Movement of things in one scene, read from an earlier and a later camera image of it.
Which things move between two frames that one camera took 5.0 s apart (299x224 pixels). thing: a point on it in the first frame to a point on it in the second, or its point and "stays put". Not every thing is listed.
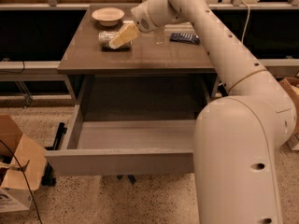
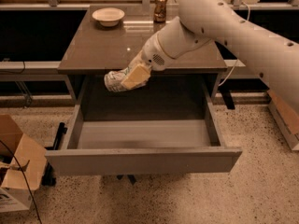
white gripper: [140, 17] to [153, 54]
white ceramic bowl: [108, 16] stays put
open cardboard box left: [21, 163] stays put
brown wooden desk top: [168, 66] stays put
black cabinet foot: [49, 178] stays put
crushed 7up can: [106, 36] to [113, 80]
